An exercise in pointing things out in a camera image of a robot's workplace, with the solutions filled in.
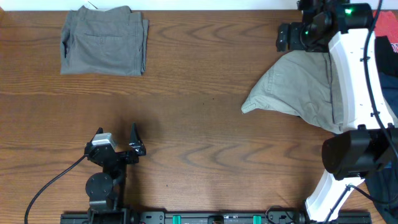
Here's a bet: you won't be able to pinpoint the khaki beige shorts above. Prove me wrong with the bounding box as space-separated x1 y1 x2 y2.
241 50 343 134

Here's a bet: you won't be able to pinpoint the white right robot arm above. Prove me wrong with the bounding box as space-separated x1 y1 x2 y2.
266 0 397 223

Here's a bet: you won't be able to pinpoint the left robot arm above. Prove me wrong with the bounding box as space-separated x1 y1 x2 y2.
84 123 146 223

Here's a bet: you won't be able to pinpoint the folded grey trousers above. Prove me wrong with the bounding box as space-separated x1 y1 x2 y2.
60 6 149 76

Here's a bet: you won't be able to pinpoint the black garment with logo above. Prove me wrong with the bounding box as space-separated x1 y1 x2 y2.
375 36 397 77

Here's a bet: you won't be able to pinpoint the red garment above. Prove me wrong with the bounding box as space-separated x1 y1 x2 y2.
374 11 398 53

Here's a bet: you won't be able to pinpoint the navy blue garment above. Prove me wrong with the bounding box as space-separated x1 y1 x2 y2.
365 73 397 224

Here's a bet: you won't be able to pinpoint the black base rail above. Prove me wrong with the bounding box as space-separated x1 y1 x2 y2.
60 210 373 224

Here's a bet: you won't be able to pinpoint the small coiled black cable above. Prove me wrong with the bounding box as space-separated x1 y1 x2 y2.
266 205 296 224

